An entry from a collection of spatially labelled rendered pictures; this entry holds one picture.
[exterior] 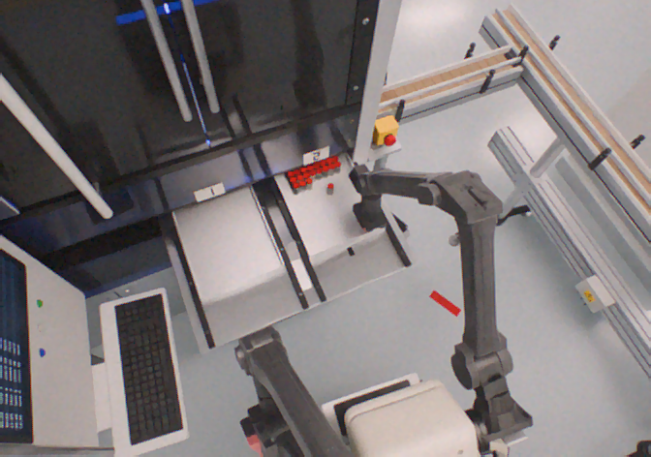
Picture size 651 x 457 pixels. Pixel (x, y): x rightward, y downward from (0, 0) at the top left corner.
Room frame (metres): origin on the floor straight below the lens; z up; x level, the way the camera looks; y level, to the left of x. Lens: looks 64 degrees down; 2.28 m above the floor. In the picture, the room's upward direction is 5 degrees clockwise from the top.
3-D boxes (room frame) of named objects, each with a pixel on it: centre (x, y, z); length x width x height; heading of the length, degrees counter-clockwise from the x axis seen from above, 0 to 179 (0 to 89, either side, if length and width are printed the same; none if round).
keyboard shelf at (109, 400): (0.16, 0.53, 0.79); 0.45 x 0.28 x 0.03; 22
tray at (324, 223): (0.74, 0.00, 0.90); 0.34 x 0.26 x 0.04; 28
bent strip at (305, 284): (0.49, 0.07, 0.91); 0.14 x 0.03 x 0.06; 28
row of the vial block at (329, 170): (0.81, 0.04, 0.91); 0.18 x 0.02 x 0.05; 119
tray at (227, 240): (0.58, 0.30, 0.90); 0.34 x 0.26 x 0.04; 28
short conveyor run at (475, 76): (1.22, -0.34, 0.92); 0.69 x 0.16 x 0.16; 118
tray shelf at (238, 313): (0.60, 0.12, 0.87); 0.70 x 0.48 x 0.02; 118
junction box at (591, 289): (0.64, -1.06, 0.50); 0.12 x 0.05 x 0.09; 28
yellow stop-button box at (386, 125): (0.96, -0.16, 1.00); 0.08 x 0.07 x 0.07; 28
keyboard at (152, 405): (0.19, 0.47, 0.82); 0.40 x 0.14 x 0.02; 22
